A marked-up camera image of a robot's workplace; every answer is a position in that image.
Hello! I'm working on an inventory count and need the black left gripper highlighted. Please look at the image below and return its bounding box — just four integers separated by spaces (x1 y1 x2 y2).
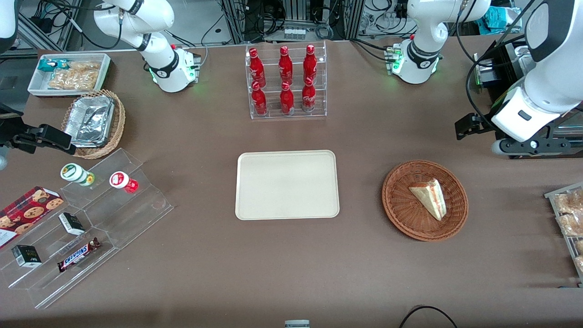
455 113 499 140

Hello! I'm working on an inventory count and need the white rectangular bin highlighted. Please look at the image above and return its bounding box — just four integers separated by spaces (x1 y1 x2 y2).
27 53 112 99

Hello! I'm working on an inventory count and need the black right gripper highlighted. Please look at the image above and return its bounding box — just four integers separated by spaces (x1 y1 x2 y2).
0 117 77 154

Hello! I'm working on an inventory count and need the red lid white cup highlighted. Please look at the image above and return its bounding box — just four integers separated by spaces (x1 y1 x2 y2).
109 171 139 194

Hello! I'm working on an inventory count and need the bag of beige crackers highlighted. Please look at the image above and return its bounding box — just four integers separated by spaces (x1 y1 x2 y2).
47 61 102 91

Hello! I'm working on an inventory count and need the clear acrylic bottle rack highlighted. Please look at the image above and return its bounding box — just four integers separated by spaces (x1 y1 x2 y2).
245 41 327 120

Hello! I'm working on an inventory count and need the red cola bottle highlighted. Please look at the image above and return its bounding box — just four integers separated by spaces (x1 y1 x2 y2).
251 81 269 116
278 46 294 85
301 77 317 113
303 44 318 84
249 48 267 87
279 81 295 115

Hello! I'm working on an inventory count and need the triangular sandwich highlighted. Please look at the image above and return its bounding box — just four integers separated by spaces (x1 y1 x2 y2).
409 179 447 222

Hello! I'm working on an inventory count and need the light wicker basket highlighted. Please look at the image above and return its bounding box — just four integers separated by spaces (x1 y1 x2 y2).
61 89 126 160

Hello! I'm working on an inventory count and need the red cookie box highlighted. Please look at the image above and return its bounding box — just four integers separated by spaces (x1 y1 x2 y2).
0 185 65 249

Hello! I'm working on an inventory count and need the Snickers chocolate bar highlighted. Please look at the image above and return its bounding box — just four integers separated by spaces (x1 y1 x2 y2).
56 237 102 273

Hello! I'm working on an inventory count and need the black food display case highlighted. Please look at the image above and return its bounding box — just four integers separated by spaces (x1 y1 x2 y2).
473 32 583 159

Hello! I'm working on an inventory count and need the green lid white cup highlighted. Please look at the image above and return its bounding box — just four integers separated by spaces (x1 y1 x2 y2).
60 163 96 187

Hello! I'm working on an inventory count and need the clear acrylic stepped stand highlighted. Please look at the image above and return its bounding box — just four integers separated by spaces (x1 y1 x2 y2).
0 148 175 310

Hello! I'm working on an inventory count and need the stack of foil trays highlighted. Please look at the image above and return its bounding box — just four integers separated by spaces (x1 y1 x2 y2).
63 95 116 148

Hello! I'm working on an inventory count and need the teal snack packet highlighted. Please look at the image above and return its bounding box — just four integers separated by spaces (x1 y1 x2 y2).
37 59 70 72

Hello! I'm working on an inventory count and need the round brown wicker basket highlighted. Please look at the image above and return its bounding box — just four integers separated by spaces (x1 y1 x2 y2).
382 159 469 242

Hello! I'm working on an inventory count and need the beige plastic tray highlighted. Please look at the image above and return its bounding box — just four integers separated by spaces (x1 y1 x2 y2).
235 150 341 221

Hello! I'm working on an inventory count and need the small black white box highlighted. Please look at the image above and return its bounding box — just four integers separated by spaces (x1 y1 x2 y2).
58 212 86 236

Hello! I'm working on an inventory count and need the teal plastic bag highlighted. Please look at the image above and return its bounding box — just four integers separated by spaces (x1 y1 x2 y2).
481 6 523 34

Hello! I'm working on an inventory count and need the black cable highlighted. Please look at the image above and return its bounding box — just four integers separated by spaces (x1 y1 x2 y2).
398 305 459 328

